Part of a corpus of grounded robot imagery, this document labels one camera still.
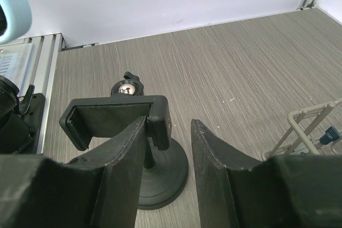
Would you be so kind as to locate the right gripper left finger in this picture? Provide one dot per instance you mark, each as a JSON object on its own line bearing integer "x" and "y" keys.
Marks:
{"x": 97, "y": 189}

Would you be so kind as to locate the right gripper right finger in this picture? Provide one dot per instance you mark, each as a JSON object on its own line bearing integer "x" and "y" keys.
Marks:
{"x": 237, "y": 190}

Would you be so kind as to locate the black phone stand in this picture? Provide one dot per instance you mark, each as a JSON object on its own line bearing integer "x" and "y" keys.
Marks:
{"x": 166, "y": 167}

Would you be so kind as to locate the grey wire dish rack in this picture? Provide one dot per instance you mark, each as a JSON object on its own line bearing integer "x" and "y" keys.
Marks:
{"x": 309, "y": 132}

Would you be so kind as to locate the phone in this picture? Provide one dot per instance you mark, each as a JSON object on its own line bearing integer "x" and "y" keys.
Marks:
{"x": 16, "y": 19}

